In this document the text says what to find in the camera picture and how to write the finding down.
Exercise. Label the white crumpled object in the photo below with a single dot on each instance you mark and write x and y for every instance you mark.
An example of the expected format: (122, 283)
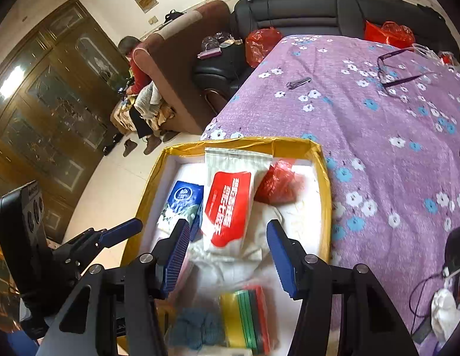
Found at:
(445, 315)

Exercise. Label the floral printed cushion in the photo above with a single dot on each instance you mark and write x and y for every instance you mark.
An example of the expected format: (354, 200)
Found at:
(122, 117)

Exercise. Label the purple floral tablecloth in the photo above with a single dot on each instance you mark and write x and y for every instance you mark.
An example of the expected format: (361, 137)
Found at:
(363, 137)

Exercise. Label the dark wooden cabinet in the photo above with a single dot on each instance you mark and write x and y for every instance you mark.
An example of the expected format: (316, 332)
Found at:
(48, 100)

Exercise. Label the small yellow wall picture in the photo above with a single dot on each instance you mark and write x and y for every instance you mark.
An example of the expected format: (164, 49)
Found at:
(146, 0)

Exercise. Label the black leather sofa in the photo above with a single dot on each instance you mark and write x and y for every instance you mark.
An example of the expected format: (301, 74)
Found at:
(307, 11)

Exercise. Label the yellow cardboard box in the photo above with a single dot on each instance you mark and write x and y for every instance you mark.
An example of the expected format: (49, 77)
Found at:
(322, 200)

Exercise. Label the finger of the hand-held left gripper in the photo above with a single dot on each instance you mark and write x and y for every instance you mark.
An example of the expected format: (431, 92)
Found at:
(122, 230)

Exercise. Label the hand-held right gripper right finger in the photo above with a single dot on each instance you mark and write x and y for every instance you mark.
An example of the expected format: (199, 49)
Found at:
(283, 263)

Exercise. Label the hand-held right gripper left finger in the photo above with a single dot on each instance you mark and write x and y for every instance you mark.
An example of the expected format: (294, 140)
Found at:
(174, 259)

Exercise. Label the purple eyeglasses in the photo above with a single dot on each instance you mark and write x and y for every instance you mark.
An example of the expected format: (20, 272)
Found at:
(391, 78)

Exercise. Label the red plastic bag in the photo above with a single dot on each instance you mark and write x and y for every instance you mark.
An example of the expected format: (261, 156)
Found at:
(391, 33)
(261, 46)

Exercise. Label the black shoe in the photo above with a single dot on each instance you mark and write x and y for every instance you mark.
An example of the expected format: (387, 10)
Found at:
(112, 146)

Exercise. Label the black rounded object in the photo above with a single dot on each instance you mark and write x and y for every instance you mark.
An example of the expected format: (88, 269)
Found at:
(458, 256)

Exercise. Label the blue knitted cloth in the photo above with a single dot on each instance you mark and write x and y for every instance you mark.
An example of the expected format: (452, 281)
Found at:
(196, 328)

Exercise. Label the red plastic wrapper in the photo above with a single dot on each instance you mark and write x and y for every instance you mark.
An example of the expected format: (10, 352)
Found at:
(280, 183)

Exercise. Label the yellow green sponge pack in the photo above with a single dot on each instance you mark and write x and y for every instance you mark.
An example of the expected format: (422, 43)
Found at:
(244, 319)

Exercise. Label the person's dark blue clothing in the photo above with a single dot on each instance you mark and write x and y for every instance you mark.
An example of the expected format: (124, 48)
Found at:
(22, 345)

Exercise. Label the white plastic bag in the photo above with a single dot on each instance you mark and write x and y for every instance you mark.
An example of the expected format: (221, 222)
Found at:
(233, 270)

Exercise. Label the blue tissue packet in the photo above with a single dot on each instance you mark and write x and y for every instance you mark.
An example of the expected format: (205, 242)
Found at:
(181, 204)

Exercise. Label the clear bag with purple items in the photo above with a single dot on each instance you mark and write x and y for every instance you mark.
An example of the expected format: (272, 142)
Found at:
(213, 46)

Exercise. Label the brown sofa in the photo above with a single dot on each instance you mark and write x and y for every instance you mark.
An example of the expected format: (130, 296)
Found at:
(185, 63)

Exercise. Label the brown shoe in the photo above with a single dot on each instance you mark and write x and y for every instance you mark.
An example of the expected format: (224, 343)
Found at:
(130, 147)

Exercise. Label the red white wipes packet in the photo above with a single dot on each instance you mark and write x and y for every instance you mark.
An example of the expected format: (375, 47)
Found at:
(230, 207)

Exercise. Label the wall switch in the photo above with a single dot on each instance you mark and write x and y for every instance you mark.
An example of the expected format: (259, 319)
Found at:
(152, 20)

